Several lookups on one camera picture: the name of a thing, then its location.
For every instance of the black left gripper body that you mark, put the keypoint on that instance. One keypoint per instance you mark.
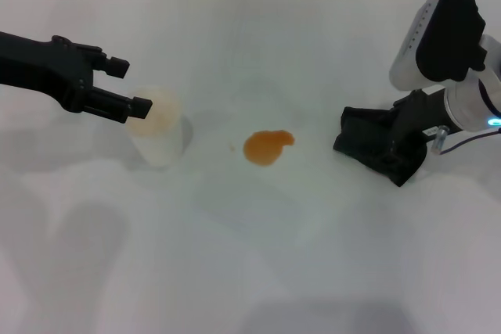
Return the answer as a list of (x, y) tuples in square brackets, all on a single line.
[(47, 68)]

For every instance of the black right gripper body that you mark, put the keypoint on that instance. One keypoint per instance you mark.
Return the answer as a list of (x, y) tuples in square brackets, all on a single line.
[(422, 115)]

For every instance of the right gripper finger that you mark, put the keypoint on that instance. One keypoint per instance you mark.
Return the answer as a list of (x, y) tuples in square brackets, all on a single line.
[(397, 157)]

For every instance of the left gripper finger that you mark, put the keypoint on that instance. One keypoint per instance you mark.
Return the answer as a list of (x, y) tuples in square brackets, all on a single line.
[(117, 107), (115, 67)]

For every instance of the dark blue rag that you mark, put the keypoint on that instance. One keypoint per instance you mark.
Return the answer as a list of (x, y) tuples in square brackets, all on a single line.
[(364, 138)]

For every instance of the white paper cup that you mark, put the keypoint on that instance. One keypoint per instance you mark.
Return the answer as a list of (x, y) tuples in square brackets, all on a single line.
[(160, 134)]

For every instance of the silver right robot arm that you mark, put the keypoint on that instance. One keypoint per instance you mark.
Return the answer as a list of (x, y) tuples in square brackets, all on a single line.
[(477, 103)]

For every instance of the brown water stain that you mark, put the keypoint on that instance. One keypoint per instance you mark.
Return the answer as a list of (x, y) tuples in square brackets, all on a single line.
[(264, 150)]

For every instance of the right wrist camera housing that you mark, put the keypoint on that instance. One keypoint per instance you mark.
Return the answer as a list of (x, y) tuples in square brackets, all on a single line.
[(442, 36)]

